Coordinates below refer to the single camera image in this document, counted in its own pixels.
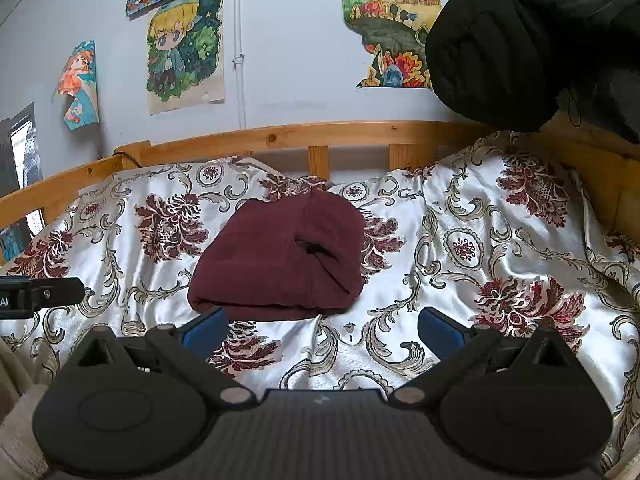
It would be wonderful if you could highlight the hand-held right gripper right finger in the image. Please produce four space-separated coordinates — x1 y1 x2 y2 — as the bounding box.
388 306 574 409

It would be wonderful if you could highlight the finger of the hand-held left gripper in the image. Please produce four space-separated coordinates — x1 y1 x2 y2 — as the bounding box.
30 277 86 307

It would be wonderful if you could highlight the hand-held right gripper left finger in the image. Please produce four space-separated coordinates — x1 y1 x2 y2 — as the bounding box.
75 306 262 409

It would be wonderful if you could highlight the maroon sweater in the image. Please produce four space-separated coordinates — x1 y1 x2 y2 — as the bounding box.
187 191 366 322

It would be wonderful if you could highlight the floral satin blanket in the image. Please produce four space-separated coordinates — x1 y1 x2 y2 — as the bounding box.
0 130 640 471

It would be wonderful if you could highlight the cream fluffy cloth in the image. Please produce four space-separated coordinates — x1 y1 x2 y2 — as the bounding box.
0 335 52 480

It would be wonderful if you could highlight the small curled cartoon girl poster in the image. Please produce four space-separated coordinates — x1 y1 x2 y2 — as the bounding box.
54 40 100 132

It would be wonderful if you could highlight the blond cartoon character poster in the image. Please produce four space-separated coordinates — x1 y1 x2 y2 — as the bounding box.
146 0 226 117

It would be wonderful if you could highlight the black puffer jacket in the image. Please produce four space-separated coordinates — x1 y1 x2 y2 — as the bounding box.
424 0 640 144

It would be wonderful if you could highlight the colourful wall poster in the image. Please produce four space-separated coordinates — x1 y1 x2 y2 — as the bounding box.
0 224 32 264

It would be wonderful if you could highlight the grey monochrome wall poster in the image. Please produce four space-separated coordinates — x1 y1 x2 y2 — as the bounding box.
0 102 44 202

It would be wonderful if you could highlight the wooden bed frame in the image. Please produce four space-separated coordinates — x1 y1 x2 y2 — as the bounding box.
0 120 640 267

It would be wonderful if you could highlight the white wall pipe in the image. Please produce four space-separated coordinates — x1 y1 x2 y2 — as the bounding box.
232 0 248 131

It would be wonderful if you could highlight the landscape wall poster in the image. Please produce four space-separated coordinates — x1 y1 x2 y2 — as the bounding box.
340 0 442 90

